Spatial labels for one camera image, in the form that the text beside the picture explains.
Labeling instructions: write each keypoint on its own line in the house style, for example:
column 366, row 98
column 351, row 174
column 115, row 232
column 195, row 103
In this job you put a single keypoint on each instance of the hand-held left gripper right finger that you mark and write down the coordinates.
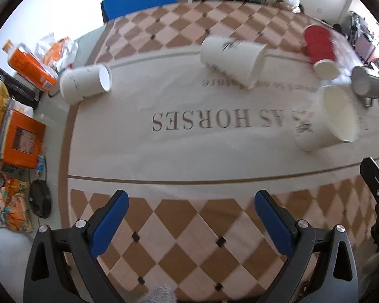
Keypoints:
column 273, row 224

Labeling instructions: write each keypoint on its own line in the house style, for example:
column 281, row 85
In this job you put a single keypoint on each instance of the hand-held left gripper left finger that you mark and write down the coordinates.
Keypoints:
column 111, row 223

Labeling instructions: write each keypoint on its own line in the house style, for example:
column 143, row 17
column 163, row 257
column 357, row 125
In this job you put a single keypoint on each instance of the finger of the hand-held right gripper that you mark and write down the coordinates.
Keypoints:
column 376, row 180

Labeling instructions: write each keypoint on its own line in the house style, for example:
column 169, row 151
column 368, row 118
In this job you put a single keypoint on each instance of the white paper cup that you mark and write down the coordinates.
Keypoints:
column 330, row 118
column 232, row 58
column 82, row 83

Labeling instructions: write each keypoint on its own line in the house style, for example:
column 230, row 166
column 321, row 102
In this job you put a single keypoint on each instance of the grey metal cup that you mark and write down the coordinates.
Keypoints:
column 368, row 82

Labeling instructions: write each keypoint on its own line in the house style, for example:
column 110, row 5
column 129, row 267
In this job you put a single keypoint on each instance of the red plastic cup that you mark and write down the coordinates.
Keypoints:
column 319, row 49

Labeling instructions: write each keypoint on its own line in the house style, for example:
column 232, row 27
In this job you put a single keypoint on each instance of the black round lid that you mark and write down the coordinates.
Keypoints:
column 40, row 198

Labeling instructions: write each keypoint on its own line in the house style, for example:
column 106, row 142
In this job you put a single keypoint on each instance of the checkered printed tablecloth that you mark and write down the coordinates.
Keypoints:
column 189, row 151

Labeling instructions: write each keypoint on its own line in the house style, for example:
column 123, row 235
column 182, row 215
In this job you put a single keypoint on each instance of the floral printed packet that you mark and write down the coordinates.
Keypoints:
column 6, row 200

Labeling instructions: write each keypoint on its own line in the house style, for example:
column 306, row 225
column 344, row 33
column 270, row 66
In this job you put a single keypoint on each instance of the orange box with picture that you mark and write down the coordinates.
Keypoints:
column 22, row 139

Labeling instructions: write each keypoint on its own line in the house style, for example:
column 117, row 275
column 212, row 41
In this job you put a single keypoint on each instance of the black tray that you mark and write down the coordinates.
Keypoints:
column 14, row 85

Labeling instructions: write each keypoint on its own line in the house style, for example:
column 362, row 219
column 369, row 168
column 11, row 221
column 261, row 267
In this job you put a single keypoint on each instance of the orange drink bottle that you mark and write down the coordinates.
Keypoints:
column 30, row 64

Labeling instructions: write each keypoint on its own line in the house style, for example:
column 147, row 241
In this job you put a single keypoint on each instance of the orange white plastic wrapper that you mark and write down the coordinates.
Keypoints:
column 58, row 50

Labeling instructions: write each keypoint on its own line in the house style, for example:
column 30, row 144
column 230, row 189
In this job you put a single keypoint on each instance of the white plastic bag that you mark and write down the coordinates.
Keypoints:
column 293, row 1

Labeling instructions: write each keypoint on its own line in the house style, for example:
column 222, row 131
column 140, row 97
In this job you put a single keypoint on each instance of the blue storage box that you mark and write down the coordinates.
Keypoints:
column 139, row 1

